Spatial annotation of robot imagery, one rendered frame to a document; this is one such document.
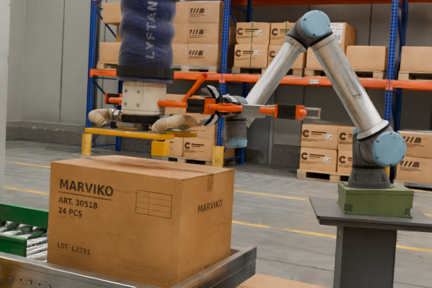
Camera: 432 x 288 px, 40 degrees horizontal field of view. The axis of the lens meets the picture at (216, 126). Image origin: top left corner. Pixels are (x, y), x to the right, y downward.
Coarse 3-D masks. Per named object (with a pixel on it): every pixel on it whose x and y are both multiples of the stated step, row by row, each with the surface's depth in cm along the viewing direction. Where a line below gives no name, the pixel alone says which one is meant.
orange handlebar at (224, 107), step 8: (160, 104) 226; (168, 104) 225; (176, 104) 223; (184, 104) 222; (208, 104) 218; (216, 104) 217; (224, 104) 215; (232, 104) 215; (264, 112) 209; (272, 112) 208; (304, 112) 204
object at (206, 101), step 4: (188, 100) 219; (192, 100) 218; (196, 100) 218; (200, 100) 217; (204, 100) 217; (208, 100) 219; (212, 100) 222; (188, 104) 220; (192, 104) 219; (196, 104) 219; (200, 104) 218; (204, 104) 217; (188, 108) 219; (192, 108) 218; (196, 108) 218; (200, 108) 217; (204, 108) 217; (188, 112) 221; (192, 112) 224; (196, 112) 218; (200, 112) 217; (204, 112) 217; (208, 112) 219; (212, 112) 222
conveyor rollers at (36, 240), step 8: (0, 224) 294; (8, 224) 298; (16, 224) 292; (24, 224) 296; (0, 232) 281; (8, 232) 276; (16, 232) 279; (24, 232) 283; (32, 232) 278; (40, 232) 281; (32, 240) 264; (40, 240) 268; (32, 248) 252; (40, 248) 255; (32, 256) 239; (40, 256) 243
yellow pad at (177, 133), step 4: (124, 128) 243; (128, 128) 242; (132, 128) 241; (136, 128) 242; (140, 128) 241; (148, 128) 239; (168, 132) 234; (172, 132) 233; (176, 132) 232; (180, 132) 232; (184, 132) 232; (188, 132) 234; (192, 132) 236; (196, 132) 239; (176, 136) 232; (180, 136) 232; (184, 136) 231; (188, 136) 233; (192, 136) 236; (196, 136) 239
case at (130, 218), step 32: (64, 160) 234; (96, 160) 240; (128, 160) 246; (160, 160) 252; (64, 192) 226; (96, 192) 219; (128, 192) 212; (160, 192) 206; (192, 192) 207; (224, 192) 230; (64, 224) 226; (96, 224) 219; (128, 224) 212; (160, 224) 206; (192, 224) 209; (224, 224) 232; (64, 256) 227; (96, 256) 219; (128, 256) 213; (160, 256) 206; (192, 256) 210; (224, 256) 234
